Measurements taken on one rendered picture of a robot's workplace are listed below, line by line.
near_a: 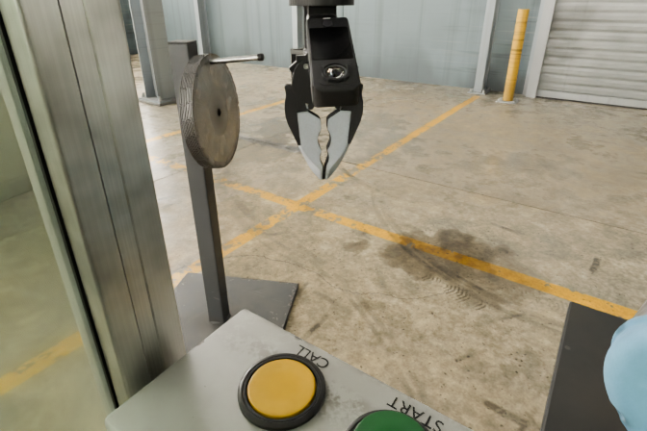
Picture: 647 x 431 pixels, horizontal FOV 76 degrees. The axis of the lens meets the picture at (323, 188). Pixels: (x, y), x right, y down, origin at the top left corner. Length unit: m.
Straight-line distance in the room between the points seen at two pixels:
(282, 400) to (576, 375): 0.36
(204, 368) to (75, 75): 0.18
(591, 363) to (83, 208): 0.51
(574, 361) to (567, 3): 5.31
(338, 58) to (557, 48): 5.37
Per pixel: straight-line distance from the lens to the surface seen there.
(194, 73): 1.15
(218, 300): 1.57
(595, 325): 0.62
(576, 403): 0.51
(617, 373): 0.31
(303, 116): 0.48
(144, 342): 0.29
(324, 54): 0.42
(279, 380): 0.27
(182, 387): 0.28
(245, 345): 0.30
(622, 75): 5.72
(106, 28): 0.22
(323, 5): 0.46
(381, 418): 0.25
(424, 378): 1.49
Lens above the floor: 1.11
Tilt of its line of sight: 25 degrees down
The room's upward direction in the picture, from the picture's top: straight up
